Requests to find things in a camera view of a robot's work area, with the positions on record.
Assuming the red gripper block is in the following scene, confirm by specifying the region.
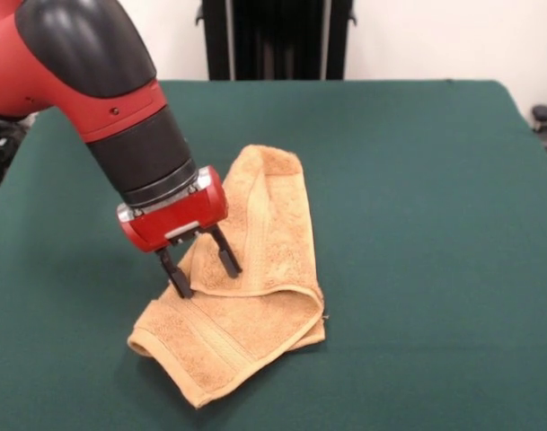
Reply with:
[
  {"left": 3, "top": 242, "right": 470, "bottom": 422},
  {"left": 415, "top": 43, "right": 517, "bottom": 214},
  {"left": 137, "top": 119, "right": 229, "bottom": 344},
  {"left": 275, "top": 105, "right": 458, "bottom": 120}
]
[{"left": 117, "top": 165, "right": 243, "bottom": 300}]

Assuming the orange terry towel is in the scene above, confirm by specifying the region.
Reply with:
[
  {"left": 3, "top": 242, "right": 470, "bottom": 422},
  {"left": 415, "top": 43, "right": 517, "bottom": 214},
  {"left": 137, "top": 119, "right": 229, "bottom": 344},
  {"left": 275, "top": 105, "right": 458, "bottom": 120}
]
[{"left": 127, "top": 144, "right": 327, "bottom": 409}]

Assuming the dark green table cloth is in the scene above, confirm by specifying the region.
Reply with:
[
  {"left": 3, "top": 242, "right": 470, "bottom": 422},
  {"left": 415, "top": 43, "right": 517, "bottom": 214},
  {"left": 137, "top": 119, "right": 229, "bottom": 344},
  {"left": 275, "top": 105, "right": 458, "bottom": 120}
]
[{"left": 0, "top": 79, "right": 547, "bottom": 431}]

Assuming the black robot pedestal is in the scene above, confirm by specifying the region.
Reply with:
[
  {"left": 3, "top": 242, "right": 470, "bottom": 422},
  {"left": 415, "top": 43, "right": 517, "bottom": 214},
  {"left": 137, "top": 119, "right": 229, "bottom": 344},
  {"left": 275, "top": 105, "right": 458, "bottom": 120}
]
[{"left": 196, "top": 0, "right": 358, "bottom": 82}]

